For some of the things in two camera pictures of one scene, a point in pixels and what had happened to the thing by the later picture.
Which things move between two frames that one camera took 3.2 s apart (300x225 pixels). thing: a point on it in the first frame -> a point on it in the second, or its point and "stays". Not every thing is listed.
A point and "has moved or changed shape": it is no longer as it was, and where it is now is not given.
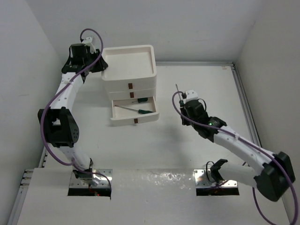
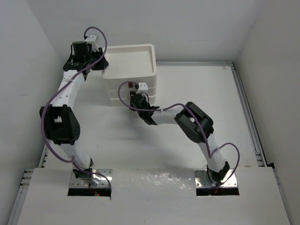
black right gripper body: [187, 122] -> [132, 105]
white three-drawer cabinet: [130, 80] has moved or changed shape
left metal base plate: [106, 177] stays
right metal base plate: [204, 178] stays
